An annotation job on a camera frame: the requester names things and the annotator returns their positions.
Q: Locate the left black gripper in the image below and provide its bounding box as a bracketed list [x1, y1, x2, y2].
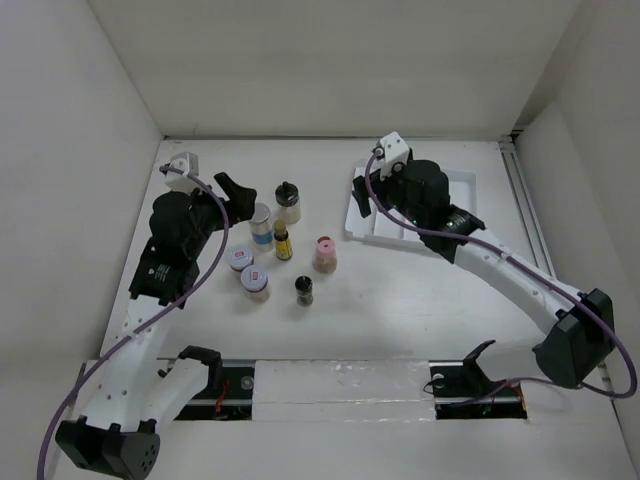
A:
[180, 173, 254, 258]

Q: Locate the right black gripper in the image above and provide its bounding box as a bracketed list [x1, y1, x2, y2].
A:
[351, 161, 426, 228]

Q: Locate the silver lid blue label jar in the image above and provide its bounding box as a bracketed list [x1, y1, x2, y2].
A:
[249, 202, 274, 251]

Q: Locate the black knob lid jar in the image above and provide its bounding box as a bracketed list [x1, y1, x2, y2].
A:
[275, 181, 301, 224]

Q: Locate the pink lid spice jar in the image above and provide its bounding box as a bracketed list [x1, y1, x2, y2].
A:
[313, 236, 337, 274]

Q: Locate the yellow label small bottle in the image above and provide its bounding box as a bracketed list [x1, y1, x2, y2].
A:
[273, 220, 293, 261]

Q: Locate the black lid pepper jar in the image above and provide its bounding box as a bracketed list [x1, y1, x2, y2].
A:
[294, 275, 313, 306]

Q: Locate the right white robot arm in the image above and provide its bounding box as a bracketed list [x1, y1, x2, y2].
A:
[352, 160, 614, 389]

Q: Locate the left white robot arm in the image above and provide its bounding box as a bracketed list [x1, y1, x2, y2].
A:
[55, 172, 257, 479]

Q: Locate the rear red label lid jar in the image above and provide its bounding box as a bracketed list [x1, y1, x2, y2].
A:
[228, 245, 254, 273]

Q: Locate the red label lid jar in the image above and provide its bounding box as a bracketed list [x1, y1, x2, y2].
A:
[228, 245, 254, 273]
[241, 265, 270, 303]

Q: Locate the front red label lid jar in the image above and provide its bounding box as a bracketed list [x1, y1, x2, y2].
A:
[241, 265, 270, 303]

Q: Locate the white compartment tray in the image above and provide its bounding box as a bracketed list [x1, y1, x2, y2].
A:
[343, 158, 477, 254]

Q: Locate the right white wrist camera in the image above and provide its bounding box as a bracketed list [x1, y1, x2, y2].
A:
[373, 131, 413, 180]

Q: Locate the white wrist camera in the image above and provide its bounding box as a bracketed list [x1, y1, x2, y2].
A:
[373, 131, 413, 180]
[165, 152, 199, 194]

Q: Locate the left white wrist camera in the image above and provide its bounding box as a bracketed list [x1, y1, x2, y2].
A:
[165, 152, 199, 194]

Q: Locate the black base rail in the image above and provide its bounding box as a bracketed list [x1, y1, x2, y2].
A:
[178, 360, 527, 423]

